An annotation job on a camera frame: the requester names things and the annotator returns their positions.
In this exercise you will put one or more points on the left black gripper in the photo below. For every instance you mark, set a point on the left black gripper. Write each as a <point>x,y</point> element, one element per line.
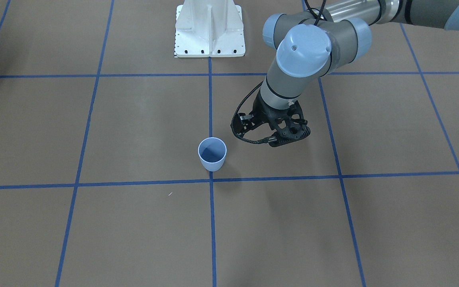
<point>260,113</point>

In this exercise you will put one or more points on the blue cup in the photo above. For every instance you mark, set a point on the blue cup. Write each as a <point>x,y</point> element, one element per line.
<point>212,153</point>

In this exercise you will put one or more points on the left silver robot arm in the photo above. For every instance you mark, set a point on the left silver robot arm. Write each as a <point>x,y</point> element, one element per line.
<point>313,43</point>

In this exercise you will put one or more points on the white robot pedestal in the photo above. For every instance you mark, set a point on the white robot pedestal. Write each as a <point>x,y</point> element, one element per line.
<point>209,28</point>

